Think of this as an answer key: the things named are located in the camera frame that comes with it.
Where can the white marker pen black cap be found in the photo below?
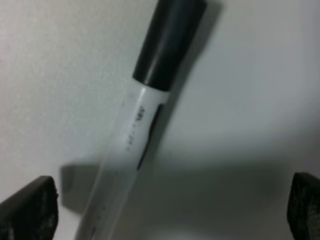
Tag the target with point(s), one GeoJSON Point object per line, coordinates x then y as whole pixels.
{"type": "Point", "coordinates": [171, 31]}

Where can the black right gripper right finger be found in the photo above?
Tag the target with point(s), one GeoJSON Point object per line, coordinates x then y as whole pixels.
{"type": "Point", "coordinates": [303, 208]}

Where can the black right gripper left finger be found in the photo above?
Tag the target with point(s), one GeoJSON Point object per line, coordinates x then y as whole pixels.
{"type": "Point", "coordinates": [32, 213]}

